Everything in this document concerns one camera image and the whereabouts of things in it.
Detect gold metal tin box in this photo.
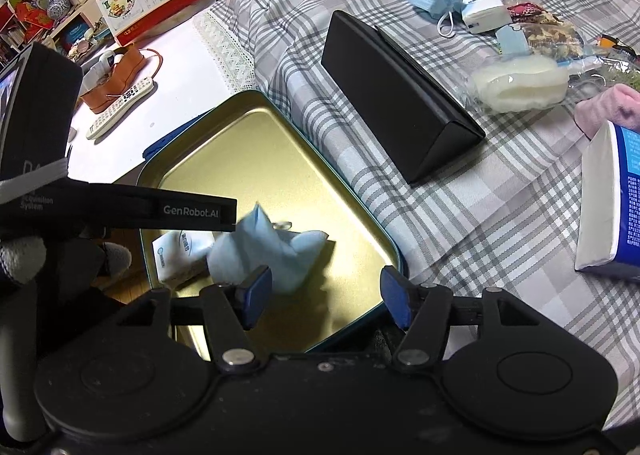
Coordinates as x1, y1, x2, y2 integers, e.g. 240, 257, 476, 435
136, 90, 405, 361

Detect pink cloth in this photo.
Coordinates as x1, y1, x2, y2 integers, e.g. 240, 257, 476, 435
574, 85, 640, 141

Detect white remote control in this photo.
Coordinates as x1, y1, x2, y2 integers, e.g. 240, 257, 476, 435
85, 76, 155, 140

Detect white lace trimmed sheet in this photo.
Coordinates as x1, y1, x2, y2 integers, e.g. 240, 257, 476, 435
192, 10, 256, 101

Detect white sponge in plastic bag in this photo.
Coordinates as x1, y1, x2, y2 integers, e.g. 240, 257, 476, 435
465, 55, 606, 116

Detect person's left hand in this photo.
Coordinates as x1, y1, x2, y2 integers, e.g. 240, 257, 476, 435
0, 234, 133, 286

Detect grey plaid blanket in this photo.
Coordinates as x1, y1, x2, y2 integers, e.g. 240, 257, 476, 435
207, 0, 640, 436

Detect beige floral cloth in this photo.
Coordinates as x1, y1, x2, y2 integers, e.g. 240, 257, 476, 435
520, 12, 585, 61

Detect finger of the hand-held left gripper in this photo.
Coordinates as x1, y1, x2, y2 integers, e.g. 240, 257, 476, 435
66, 179, 239, 234

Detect clear plastic bag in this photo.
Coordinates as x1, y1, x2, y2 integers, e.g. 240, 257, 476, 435
595, 55, 640, 91

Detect red paper decorations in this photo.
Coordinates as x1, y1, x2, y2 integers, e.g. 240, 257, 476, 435
10, 0, 56, 38

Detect red patterned cloth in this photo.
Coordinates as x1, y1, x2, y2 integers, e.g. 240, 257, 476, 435
506, 0, 543, 21

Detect brown leather bag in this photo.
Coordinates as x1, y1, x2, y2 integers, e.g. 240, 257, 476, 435
80, 46, 163, 114

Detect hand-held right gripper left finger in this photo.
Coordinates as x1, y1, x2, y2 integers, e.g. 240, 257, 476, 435
116, 265, 274, 376

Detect blue box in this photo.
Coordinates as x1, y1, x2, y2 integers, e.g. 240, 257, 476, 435
55, 18, 93, 53

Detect black triangular case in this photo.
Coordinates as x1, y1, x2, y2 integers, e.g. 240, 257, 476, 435
320, 10, 487, 186

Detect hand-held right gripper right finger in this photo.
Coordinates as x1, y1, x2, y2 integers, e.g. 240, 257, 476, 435
380, 265, 538, 373

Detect white blue tissue pack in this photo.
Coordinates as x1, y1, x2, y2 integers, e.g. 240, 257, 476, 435
574, 120, 640, 283

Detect small white packet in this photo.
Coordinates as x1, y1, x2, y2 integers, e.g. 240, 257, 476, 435
460, 0, 511, 33
151, 229, 217, 285

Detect light blue small packet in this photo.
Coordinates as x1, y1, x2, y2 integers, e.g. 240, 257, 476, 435
495, 25, 531, 56

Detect blue tin lid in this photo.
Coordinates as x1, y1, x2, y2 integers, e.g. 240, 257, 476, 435
142, 108, 221, 161

